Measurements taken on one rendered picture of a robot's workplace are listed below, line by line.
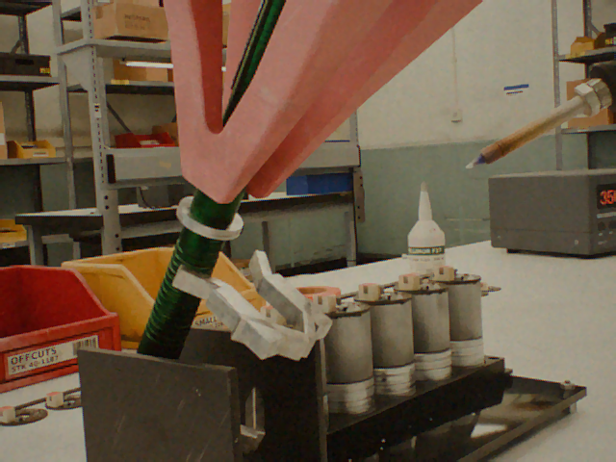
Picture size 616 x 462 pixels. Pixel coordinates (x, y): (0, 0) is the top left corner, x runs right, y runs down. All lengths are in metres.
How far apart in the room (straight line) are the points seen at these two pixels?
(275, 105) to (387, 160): 6.25
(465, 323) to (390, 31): 0.23
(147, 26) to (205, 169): 2.86
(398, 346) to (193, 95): 0.18
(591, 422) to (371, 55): 0.24
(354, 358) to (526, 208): 0.66
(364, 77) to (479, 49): 5.75
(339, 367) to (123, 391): 0.13
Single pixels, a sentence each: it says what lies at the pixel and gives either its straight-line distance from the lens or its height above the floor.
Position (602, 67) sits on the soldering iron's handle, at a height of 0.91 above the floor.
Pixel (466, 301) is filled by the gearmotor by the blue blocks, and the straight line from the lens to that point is 0.37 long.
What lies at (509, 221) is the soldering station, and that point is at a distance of 0.97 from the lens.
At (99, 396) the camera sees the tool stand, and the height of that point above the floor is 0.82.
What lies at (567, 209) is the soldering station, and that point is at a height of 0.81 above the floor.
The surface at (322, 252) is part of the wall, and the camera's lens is 6.48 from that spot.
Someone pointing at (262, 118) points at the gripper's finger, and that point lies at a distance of 0.16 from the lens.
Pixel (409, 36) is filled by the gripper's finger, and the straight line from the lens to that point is 0.17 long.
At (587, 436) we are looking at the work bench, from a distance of 0.36.
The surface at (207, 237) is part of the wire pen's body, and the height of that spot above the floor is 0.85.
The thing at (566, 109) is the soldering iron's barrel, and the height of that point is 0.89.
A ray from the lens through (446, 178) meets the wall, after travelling 6.05.
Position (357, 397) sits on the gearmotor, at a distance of 0.31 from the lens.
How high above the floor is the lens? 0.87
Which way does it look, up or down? 5 degrees down
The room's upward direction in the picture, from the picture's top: 3 degrees counter-clockwise
